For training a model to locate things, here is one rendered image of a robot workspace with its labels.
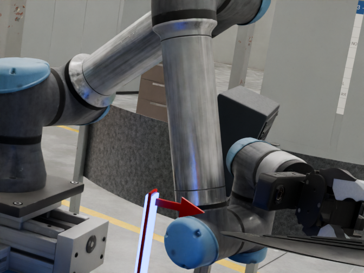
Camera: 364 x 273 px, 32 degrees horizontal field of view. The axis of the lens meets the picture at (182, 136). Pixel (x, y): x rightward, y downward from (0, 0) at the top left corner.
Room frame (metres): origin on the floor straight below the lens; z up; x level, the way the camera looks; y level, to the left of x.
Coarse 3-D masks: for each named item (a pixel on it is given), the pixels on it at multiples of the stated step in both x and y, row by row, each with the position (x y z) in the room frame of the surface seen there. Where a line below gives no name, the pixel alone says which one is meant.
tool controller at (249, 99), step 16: (224, 96) 1.26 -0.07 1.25; (240, 96) 1.34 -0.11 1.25; (256, 96) 1.44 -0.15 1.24; (224, 112) 1.26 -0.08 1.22; (240, 112) 1.25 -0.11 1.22; (256, 112) 1.25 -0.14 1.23; (272, 112) 1.34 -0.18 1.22; (224, 128) 1.26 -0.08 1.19; (240, 128) 1.25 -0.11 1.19; (256, 128) 1.25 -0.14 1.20; (224, 144) 1.26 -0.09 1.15; (224, 160) 1.26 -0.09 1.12; (224, 176) 1.26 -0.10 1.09
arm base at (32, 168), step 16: (0, 144) 1.10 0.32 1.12; (16, 144) 1.11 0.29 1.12; (32, 144) 1.13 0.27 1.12; (0, 160) 1.09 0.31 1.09; (16, 160) 1.10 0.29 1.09; (32, 160) 1.12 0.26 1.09; (0, 176) 1.08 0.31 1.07; (16, 176) 1.10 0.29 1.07; (32, 176) 1.12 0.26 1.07; (16, 192) 1.09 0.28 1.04
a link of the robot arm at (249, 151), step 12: (240, 144) 1.01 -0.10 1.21; (252, 144) 0.99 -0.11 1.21; (264, 144) 0.98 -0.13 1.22; (228, 156) 1.01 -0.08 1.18; (240, 156) 0.98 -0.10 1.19; (252, 156) 0.96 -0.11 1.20; (264, 156) 0.94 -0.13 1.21; (228, 168) 1.02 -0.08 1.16; (240, 168) 0.97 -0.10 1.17; (252, 168) 0.94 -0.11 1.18; (240, 180) 0.97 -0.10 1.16; (252, 180) 0.94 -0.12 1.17; (240, 192) 0.96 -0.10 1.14; (252, 192) 0.96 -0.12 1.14
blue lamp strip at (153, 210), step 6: (150, 210) 0.69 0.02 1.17; (156, 210) 0.71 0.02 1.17; (150, 216) 0.69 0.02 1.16; (150, 222) 0.69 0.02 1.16; (150, 228) 0.69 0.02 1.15; (150, 234) 0.70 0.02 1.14; (150, 240) 0.70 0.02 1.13; (144, 246) 0.69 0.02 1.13; (150, 246) 0.71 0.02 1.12; (144, 252) 0.69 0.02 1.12; (144, 258) 0.69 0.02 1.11; (144, 264) 0.69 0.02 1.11; (144, 270) 0.69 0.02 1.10
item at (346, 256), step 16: (240, 240) 0.59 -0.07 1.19; (256, 240) 0.60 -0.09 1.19; (272, 240) 0.62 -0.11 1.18; (288, 240) 0.64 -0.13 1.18; (304, 240) 0.65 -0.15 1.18; (320, 240) 0.66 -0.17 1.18; (336, 240) 0.66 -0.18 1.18; (352, 240) 0.66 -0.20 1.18; (320, 256) 0.58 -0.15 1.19; (336, 256) 0.59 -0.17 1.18; (352, 256) 0.60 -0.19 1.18
